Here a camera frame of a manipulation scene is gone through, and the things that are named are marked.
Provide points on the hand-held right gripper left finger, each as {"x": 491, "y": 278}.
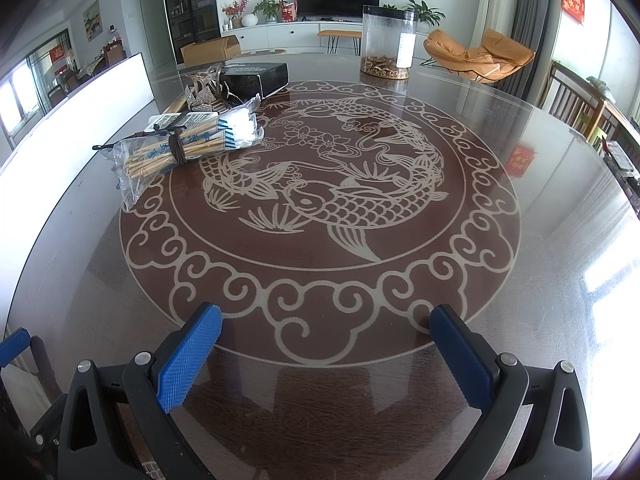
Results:
{"x": 187, "y": 360}

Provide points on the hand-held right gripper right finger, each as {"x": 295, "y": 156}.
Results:
{"x": 465, "y": 360}

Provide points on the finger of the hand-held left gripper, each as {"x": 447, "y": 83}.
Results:
{"x": 15, "y": 347}

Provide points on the clear pack of chopsticks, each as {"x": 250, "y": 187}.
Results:
{"x": 150, "y": 162}

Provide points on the thin black hair clip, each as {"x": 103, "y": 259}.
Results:
{"x": 107, "y": 146}

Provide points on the cotton swab pack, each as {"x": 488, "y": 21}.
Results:
{"x": 240, "y": 127}

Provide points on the silver sequin bow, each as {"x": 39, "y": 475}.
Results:
{"x": 197, "y": 95}

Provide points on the black cardboard box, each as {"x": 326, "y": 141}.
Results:
{"x": 255, "y": 77}

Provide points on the brown elastic band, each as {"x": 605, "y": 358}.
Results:
{"x": 177, "y": 147}

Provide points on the long white board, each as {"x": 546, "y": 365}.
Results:
{"x": 50, "y": 135}

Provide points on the long wooden tool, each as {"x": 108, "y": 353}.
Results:
{"x": 176, "y": 105}

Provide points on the wooden side table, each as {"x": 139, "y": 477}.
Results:
{"x": 620, "y": 145}

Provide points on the dark wooden chair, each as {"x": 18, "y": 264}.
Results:
{"x": 570, "y": 95}

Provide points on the red paper sign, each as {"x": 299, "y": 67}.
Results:
{"x": 58, "y": 53}

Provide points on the orange lounge chair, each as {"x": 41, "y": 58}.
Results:
{"x": 480, "y": 55}

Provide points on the brown cardboard box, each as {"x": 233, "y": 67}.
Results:
{"x": 210, "y": 50}

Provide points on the clear jar with black lid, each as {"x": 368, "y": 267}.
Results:
{"x": 390, "y": 42}

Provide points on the white television cabinet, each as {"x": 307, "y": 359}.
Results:
{"x": 285, "y": 35}

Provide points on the round white vase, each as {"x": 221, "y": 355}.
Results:
{"x": 249, "y": 20}

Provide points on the white door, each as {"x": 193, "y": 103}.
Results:
{"x": 149, "y": 15}

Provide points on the wooden bench with metal legs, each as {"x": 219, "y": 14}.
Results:
{"x": 340, "y": 34}

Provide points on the large leafy potted plant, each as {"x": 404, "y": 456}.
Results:
{"x": 425, "y": 10}

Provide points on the red flower arrangement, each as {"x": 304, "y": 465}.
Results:
{"x": 235, "y": 10}

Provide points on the grey and white curtain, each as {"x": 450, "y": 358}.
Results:
{"x": 520, "y": 10}

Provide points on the dark glass display cabinet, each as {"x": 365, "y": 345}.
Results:
{"x": 190, "y": 0}

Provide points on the green potted plant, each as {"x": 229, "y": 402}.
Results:
{"x": 267, "y": 7}

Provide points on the framed wall painting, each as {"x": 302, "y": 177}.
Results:
{"x": 92, "y": 20}

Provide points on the red wall hanging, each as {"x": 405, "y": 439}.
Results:
{"x": 573, "y": 1}

